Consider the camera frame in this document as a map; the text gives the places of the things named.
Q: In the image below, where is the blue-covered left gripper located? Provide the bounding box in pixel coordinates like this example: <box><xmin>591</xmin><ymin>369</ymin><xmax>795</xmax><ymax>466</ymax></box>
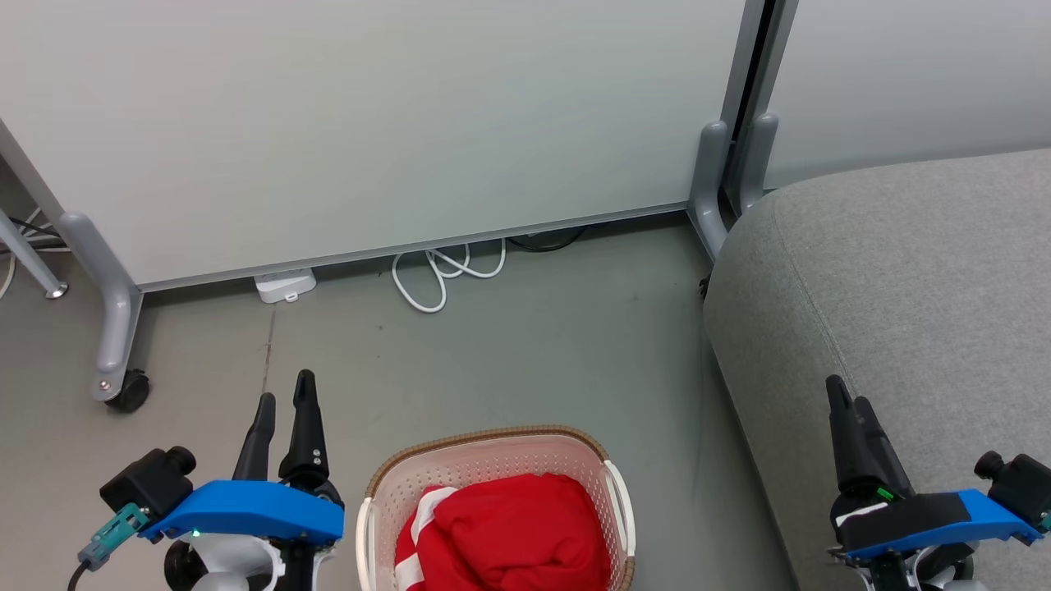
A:
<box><xmin>140</xmin><ymin>369</ymin><xmax>346</xmax><ymax>545</ymax></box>

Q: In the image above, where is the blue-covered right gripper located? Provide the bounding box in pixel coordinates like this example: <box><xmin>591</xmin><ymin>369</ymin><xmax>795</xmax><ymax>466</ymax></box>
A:
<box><xmin>825</xmin><ymin>374</ymin><xmax>1044</xmax><ymax>565</ymax></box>

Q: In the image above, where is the red and white garment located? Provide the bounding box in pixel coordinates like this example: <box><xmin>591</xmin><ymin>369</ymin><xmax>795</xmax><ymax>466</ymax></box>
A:
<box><xmin>394</xmin><ymin>472</ymin><xmax>613</xmax><ymax>591</ymax></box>

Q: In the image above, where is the grey fabric sofa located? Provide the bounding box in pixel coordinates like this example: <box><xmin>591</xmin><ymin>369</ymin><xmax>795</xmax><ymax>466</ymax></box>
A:
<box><xmin>703</xmin><ymin>148</ymin><xmax>1051</xmax><ymax>591</ymax></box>

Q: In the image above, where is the beige plastic laundry basket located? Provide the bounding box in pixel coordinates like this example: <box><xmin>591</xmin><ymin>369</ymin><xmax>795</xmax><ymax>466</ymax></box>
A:
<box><xmin>356</xmin><ymin>424</ymin><xmax>638</xmax><ymax>591</ymax></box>

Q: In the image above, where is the grey partition leg with caster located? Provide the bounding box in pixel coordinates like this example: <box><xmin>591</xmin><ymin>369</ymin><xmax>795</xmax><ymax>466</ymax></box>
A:
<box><xmin>57</xmin><ymin>211</ymin><xmax>152</xmax><ymax>414</ymax></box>

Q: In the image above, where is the grey curved partition leg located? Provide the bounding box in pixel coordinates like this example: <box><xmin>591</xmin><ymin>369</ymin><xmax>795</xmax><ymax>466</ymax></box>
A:
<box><xmin>687</xmin><ymin>120</ymin><xmax>732</xmax><ymax>263</ymax></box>
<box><xmin>734</xmin><ymin>112</ymin><xmax>780</xmax><ymax>217</ymax></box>

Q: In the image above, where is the chrome table leg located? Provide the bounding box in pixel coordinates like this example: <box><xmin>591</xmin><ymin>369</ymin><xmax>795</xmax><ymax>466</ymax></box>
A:
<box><xmin>0</xmin><ymin>208</ymin><xmax>70</xmax><ymax>301</ymax></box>

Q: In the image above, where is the wide white partition panel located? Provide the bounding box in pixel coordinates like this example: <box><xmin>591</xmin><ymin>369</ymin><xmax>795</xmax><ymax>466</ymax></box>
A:
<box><xmin>0</xmin><ymin>0</ymin><xmax>769</xmax><ymax>293</ymax></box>

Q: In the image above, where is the narrow white partition panel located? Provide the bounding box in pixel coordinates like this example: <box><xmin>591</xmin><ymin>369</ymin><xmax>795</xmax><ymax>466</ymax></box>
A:
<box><xmin>764</xmin><ymin>0</ymin><xmax>1051</xmax><ymax>191</ymax></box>

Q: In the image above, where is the teal cable connector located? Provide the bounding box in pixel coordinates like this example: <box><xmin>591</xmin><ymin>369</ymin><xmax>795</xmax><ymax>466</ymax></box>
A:
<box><xmin>78</xmin><ymin>503</ymin><xmax>151</xmax><ymax>573</ymax></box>

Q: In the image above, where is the white looped power cable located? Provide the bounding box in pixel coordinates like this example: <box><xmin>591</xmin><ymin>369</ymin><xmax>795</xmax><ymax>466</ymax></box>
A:
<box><xmin>391</xmin><ymin>238</ymin><xmax>507</xmax><ymax>314</ymax></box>

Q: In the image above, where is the thin white cable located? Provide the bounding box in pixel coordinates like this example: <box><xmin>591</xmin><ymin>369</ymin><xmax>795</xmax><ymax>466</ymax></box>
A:
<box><xmin>0</xmin><ymin>208</ymin><xmax>44</xmax><ymax>301</ymax></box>

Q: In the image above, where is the black floor cable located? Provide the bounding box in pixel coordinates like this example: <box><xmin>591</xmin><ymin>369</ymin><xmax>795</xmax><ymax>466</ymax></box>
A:
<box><xmin>507</xmin><ymin>225</ymin><xmax>589</xmax><ymax>254</ymax></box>

